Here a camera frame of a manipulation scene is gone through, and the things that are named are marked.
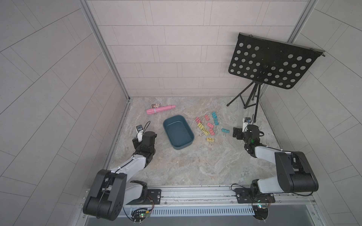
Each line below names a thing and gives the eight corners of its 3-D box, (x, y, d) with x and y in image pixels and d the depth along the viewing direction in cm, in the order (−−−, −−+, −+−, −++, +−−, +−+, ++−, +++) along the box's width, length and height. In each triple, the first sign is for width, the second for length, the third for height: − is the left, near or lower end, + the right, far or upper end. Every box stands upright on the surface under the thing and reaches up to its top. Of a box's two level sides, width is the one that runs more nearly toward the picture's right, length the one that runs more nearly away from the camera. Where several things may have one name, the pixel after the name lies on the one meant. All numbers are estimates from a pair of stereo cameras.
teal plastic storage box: (174, 153, 88) (173, 150, 84) (161, 124, 102) (160, 120, 98) (197, 142, 93) (198, 139, 89) (182, 116, 107) (182, 112, 103)
